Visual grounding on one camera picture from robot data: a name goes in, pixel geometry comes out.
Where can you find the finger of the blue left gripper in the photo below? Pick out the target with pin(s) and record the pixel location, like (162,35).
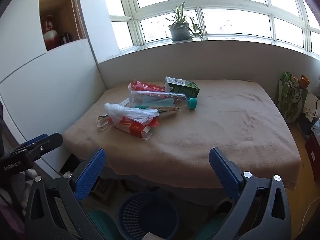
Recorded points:
(36,139)

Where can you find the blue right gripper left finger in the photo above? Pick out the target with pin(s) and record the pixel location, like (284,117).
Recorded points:
(86,174)

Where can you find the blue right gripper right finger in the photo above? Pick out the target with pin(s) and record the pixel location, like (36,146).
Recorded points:
(228,174)

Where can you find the white paper strip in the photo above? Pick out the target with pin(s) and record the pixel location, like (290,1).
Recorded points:
(102,124)

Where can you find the clear plastic bag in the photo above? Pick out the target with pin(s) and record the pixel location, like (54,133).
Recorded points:
(117,112)

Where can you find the red medicine box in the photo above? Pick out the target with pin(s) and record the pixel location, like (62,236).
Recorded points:
(134,128)

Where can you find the clear bottle teal cap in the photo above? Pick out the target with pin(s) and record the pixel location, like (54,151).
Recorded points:
(162,101)

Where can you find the green white milk carton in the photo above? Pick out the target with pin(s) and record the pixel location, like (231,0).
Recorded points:
(175,85)

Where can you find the red patterned carton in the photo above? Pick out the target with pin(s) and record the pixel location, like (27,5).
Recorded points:
(143,86)

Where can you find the beige table blanket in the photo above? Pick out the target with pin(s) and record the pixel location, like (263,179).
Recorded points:
(238,117)

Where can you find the blue plastic waste basket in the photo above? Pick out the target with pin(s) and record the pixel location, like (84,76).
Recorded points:
(148,212)

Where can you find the green patterned shopping bag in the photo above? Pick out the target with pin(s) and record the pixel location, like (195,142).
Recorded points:
(291,95)

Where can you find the red ceramic vase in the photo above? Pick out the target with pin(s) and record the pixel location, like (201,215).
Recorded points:
(50,35)

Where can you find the potted plant grey pot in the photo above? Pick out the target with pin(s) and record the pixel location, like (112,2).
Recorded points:
(184,27)

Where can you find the wooden wall shelf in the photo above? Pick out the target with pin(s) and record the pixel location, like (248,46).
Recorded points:
(66,17)

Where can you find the window frame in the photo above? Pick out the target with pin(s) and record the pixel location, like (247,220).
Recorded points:
(290,22)

